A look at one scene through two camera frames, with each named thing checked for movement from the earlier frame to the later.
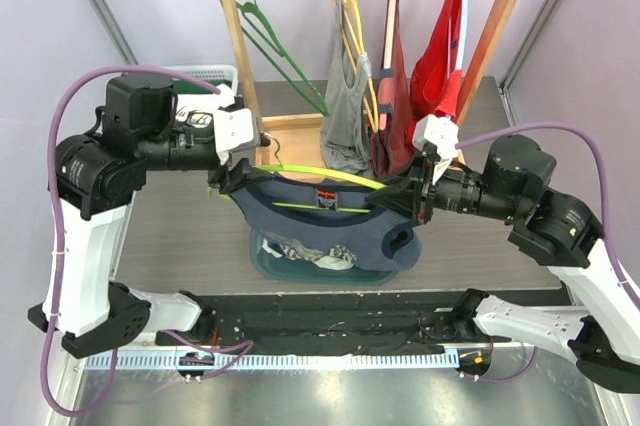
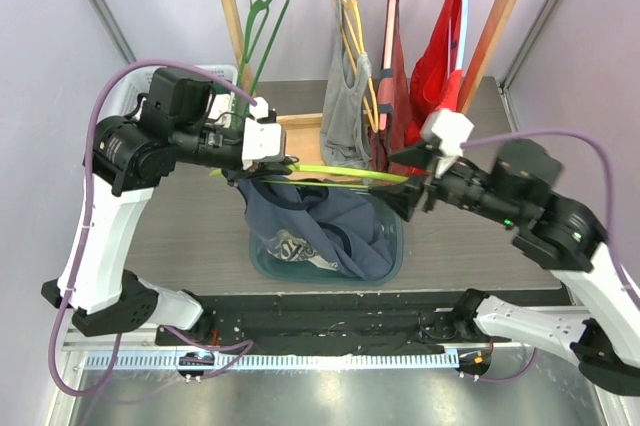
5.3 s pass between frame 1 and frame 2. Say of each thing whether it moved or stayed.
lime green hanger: moved
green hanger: moved
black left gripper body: moved
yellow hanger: stayed
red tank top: stayed
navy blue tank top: moved
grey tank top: stayed
